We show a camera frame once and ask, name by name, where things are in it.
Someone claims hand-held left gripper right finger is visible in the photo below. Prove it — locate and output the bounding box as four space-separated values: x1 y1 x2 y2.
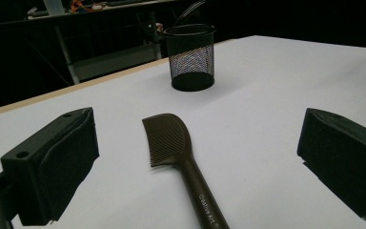
296 107 366 227

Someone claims white table mat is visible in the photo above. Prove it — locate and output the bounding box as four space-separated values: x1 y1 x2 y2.
0 35 366 229

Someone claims desk with white metal legs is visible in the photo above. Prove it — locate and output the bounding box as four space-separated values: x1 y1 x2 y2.
0 0 179 85

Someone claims dark brown comb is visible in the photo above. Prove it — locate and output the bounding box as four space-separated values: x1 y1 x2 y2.
141 113 232 229

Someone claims wooden table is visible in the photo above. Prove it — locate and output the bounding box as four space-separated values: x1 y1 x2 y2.
0 38 236 121

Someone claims black mesh pen holder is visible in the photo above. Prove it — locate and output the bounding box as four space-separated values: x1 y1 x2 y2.
163 23 217 93

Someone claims orange cable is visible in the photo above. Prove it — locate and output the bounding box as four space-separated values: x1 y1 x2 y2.
69 0 107 13

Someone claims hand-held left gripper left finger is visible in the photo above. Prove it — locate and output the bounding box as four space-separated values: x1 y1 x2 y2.
0 107 100 227

